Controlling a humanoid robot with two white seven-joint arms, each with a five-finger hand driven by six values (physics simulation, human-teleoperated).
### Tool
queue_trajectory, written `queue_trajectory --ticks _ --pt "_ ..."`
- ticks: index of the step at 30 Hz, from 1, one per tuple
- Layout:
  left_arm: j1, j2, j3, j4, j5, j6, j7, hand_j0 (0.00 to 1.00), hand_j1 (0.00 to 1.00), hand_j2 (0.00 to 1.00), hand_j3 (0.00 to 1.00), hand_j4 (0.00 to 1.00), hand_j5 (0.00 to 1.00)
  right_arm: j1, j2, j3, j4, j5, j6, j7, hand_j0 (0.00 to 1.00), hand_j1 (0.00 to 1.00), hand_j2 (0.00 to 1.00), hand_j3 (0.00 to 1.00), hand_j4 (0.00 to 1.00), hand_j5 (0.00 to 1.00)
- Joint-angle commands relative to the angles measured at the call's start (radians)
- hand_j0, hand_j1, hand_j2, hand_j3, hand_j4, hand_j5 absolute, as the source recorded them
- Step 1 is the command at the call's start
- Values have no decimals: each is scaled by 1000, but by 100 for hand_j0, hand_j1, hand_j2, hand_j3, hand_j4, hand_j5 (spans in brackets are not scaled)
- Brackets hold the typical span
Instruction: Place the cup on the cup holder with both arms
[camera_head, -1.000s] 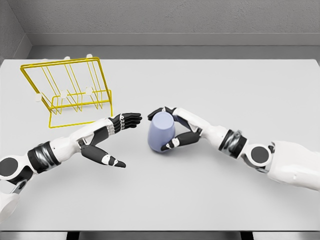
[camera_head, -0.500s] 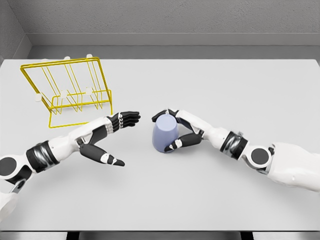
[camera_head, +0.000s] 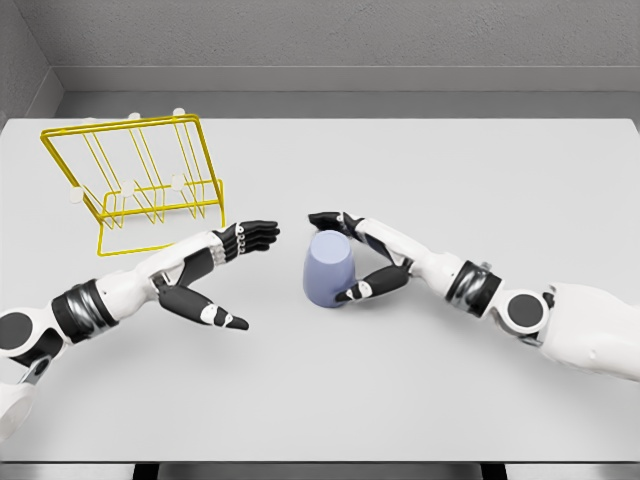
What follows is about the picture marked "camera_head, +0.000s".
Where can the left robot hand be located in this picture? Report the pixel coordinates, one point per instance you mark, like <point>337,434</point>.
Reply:
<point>175,257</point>

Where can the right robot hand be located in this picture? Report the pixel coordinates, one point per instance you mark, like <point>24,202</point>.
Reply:
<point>395,250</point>

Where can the lavender blue cup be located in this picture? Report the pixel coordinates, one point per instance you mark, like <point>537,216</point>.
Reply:
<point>327,270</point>

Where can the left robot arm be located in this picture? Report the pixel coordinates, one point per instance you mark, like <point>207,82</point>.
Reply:
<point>60,320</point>

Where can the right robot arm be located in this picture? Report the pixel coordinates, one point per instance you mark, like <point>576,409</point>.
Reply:
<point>540,310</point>

